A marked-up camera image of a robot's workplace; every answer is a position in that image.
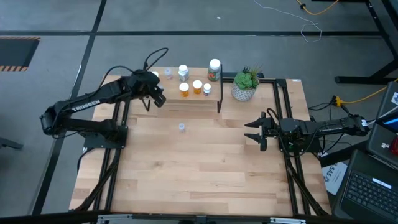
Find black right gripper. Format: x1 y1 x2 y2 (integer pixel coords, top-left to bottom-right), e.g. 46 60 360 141
243 111 282 152

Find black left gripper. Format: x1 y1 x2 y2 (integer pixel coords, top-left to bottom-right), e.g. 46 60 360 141
129 70 167 109

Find clear bottle white cap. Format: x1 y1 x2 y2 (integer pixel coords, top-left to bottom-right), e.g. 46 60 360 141
177 64 190 83

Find wooden shelf black metal legs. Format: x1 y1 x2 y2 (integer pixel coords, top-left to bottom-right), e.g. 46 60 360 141
138 62 224 113

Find succulent in white patterned pot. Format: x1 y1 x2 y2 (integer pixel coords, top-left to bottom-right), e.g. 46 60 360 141
231 64 264 102

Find large green label bottle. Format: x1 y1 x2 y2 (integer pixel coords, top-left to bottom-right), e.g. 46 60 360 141
207 58 222 82

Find white printed paper sheet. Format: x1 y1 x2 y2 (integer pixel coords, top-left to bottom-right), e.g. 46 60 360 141
322 161 348 196

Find dark grey laptop lid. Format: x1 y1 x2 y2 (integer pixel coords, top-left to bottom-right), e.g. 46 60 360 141
366 81 398 170

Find black laptop with keyboard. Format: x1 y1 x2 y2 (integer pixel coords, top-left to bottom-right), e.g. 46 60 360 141
340 149 398 222

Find black floor mat hazard stripes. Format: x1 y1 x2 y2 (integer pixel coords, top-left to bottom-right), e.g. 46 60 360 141
0 36 41 73

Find dark furniture foot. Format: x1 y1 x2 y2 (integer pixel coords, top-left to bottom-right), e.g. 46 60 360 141
0 136 24 150

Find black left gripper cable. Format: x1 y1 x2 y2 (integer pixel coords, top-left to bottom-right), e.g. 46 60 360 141
143 47 169 72

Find black aluminium table frame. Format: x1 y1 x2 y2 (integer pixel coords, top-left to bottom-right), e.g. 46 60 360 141
71 74 332 217

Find yellow extension cord black plug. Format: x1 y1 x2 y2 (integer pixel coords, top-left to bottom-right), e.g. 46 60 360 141
331 78 398 106

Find black desk frame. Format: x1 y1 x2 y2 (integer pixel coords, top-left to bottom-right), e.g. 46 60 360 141
334 0 398 85

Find thin white floor cable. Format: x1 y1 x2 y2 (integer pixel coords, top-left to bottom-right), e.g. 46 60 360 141
253 0 323 44

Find yellow power cable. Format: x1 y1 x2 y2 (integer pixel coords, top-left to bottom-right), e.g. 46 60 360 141
295 0 340 16

